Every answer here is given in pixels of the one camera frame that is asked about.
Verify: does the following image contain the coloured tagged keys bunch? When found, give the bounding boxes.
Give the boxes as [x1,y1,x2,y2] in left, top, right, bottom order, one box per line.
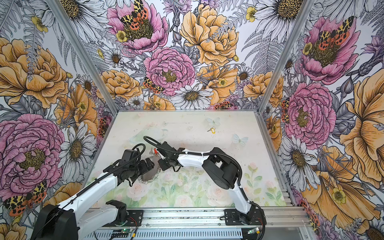
[149,148,159,157]

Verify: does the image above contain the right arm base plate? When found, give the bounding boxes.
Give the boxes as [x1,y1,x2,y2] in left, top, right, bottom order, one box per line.
[221,209,267,226]

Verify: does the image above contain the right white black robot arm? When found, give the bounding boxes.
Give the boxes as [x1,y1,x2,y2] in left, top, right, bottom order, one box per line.
[155,142,267,227]

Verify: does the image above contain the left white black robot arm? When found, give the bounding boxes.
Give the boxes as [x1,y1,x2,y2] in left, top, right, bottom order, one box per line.
[31,150,155,240]

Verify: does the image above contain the right black corrugated cable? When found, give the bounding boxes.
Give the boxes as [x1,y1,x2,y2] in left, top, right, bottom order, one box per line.
[143,135,268,240]

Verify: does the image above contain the left black corrugated cable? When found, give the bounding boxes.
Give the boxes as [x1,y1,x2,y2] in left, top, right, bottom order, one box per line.
[32,143,147,238]

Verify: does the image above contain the aluminium front rail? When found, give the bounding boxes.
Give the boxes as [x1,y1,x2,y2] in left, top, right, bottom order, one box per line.
[132,206,310,229]

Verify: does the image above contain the white perforated cable duct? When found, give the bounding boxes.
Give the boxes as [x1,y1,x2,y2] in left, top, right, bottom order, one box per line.
[87,228,243,240]

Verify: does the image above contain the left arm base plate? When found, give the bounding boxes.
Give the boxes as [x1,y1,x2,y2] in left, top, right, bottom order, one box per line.
[121,210,144,227]

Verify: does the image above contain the yellow tagged key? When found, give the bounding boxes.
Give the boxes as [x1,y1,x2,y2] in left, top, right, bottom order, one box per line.
[207,127,216,134]

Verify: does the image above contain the silver metal keyring plate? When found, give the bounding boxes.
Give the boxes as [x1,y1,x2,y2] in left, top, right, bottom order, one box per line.
[139,161,162,184]

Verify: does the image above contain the black corrugated cable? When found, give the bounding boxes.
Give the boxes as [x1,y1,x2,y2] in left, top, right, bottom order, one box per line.
[32,143,147,238]
[143,135,268,240]

